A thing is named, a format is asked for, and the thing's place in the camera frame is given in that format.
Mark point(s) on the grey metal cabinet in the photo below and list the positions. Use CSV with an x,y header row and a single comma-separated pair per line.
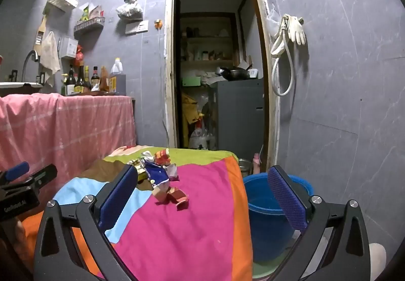
x,y
240,116

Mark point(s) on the red and white carton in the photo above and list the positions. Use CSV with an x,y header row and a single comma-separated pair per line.
x,y
163,157

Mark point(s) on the hanging clear plastic bag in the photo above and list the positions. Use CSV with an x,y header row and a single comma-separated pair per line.
x,y
129,7

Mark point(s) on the green seasoning packet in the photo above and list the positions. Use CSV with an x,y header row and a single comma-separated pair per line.
x,y
86,15

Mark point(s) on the brown seasoning packet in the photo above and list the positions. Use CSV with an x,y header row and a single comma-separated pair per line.
x,y
96,11

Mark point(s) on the white rubber gloves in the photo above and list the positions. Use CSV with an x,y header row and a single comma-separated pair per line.
x,y
297,30

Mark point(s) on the tall dark sauce bottle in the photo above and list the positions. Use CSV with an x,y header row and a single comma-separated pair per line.
x,y
82,80

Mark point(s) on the wooden shelf unit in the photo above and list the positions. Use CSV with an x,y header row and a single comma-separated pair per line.
x,y
208,37

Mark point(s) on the orange wall hook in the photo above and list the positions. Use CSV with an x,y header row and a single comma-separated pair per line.
x,y
158,23

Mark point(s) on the short dark sauce bottle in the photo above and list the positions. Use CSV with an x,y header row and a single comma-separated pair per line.
x,y
70,81

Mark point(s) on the colourful patchwork blanket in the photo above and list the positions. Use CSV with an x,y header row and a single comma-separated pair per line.
x,y
189,220

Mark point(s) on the white keypad device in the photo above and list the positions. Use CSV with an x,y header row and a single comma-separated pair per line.
x,y
252,73

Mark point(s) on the black wok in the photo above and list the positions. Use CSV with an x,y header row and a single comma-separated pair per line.
x,y
234,73

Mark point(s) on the blue plastic bucket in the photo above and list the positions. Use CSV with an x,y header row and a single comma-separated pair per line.
x,y
269,227

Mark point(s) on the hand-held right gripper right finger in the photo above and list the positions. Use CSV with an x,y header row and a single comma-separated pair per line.
x,y
288,198

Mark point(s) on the green box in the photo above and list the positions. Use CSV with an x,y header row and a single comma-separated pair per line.
x,y
191,81

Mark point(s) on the metal faucet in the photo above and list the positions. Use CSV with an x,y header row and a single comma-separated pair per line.
x,y
28,57

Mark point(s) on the dark bottle with label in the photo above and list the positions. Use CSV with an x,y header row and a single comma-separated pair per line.
x,y
95,80

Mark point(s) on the blue snack wrapper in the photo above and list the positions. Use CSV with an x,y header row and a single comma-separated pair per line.
x,y
155,173

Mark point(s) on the brown paper packet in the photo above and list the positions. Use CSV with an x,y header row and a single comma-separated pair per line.
x,y
103,80

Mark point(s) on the yellow bag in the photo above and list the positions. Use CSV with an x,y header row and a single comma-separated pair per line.
x,y
191,108

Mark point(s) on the beige dish cloth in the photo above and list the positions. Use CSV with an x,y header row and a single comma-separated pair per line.
x,y
50,53

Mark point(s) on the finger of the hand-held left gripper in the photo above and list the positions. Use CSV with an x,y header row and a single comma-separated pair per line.
x,y
42,176
15,171

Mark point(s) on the red plastic bag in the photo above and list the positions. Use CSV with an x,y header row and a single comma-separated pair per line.
x,y
79,53

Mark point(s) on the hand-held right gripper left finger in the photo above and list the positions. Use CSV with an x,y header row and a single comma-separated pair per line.
x,y
121,195

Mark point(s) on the white sack with red top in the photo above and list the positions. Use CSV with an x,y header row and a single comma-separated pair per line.
x,y
199,137

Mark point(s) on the yellow green snack packet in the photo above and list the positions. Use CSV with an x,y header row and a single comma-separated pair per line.
x,y
137,168

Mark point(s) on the white sink basin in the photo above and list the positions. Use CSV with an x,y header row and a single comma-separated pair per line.
x,y
19,85

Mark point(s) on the pink checked cloth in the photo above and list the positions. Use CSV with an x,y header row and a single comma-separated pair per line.
x,y
63,129

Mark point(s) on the steel pot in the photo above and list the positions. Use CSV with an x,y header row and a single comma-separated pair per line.
x,y
243,167

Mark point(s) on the grey utensil holder box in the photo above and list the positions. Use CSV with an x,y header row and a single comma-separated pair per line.
x,y
69,47

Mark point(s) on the wall switch panel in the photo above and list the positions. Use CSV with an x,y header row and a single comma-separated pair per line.
x,y
136,27

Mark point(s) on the wooden door frame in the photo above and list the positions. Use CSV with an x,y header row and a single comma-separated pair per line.
x,y
169,62

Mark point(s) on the grey wall shelf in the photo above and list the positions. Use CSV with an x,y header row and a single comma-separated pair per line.
x,y
88,27

